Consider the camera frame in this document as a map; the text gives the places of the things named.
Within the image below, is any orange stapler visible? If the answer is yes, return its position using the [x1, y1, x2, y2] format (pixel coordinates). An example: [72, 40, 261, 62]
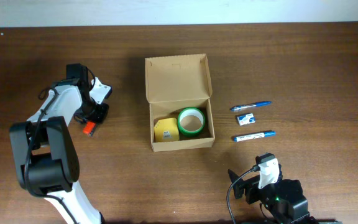
[83, 121, 96, 136]

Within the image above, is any brown cardboard box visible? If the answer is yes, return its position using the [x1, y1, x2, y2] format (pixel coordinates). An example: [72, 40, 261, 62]
[145, 54, 216, 152]

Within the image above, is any green tape roll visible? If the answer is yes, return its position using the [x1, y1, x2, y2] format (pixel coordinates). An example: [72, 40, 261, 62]
[178, 107, 206, 137]

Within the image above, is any yellow spiral notepad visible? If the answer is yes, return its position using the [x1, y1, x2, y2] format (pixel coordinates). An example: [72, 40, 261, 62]
[154, 118, 180, 142]

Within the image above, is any white blue staples box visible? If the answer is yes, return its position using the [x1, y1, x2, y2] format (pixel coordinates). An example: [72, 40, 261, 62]
[237, 113, 255, 126]

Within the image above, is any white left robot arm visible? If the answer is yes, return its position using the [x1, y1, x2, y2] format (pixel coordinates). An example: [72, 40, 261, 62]
[9, 63, 112, 224]

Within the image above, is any blue white board marker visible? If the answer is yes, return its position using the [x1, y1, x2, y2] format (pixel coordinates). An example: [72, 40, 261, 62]
[233, 131, 276, 142]

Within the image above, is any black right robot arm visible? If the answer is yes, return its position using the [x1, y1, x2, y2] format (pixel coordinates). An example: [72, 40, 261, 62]
[226, 170, 318, 224]

